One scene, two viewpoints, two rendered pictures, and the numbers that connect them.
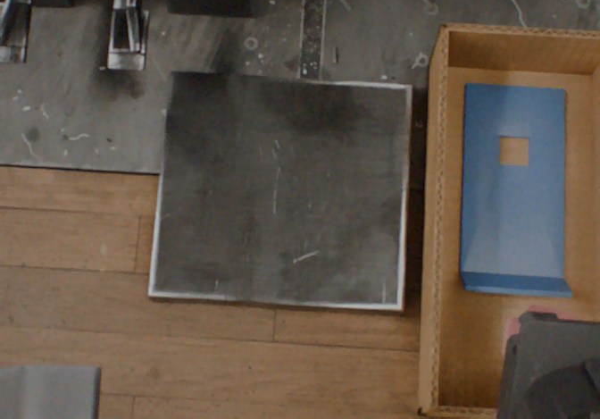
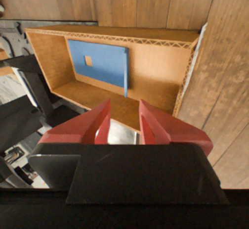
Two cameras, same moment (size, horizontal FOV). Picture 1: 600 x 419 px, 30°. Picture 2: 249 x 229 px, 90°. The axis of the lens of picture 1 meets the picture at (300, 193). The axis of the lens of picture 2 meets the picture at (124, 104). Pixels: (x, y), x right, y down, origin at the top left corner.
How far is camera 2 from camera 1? 62 cm
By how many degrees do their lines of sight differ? 40
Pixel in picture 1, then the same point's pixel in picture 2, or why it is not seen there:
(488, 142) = (88, 69)
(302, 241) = (119, 129)
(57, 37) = not seen: hidden behind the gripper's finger
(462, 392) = (170, 98)
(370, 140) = not seen: hidden behind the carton
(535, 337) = not seen: outside the picture
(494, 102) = (77, 66)
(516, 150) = (88, 59)
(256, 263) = (125, 141)
